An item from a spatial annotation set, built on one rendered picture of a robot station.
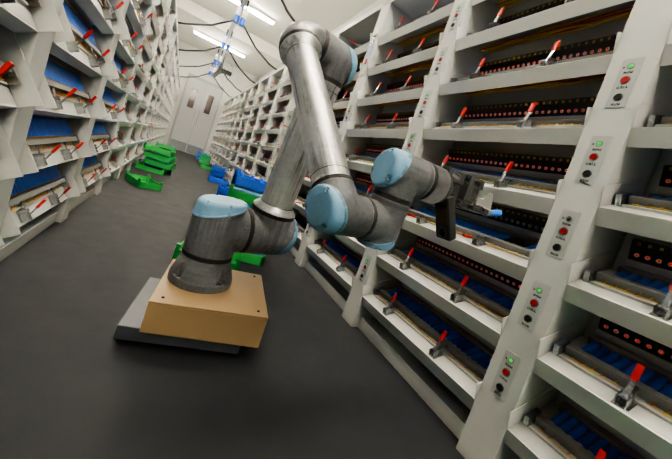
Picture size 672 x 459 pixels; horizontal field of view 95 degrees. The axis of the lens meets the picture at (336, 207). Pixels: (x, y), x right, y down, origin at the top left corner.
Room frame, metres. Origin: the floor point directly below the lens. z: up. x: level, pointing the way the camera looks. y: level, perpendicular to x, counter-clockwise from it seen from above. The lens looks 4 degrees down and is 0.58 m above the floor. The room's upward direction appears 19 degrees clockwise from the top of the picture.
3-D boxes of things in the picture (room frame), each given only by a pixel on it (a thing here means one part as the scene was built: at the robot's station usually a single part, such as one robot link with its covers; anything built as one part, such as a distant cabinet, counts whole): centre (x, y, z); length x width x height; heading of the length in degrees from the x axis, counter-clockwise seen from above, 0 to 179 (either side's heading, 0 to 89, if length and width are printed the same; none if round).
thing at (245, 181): (1.78, 0.45, 0.44); 0.30 x 0.20 x 0.08; 105
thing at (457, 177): (0.77, -0.26, 0.66); 0.12 x 0.08 x 0.09; 119
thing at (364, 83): (2.05, 0.03, 0.88); 0.20 x 0.09 x 1.77; 119
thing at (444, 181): (0.74, -0.19, 0.66); 0.10 x 0.05 x 0.09; 29
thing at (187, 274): (0.95, 0.33, 0.20); 0.19 x 0.19 x 0.10
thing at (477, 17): (1.44, -0.31, 0.88); 0.20 x 0.09 x 1.77; 119
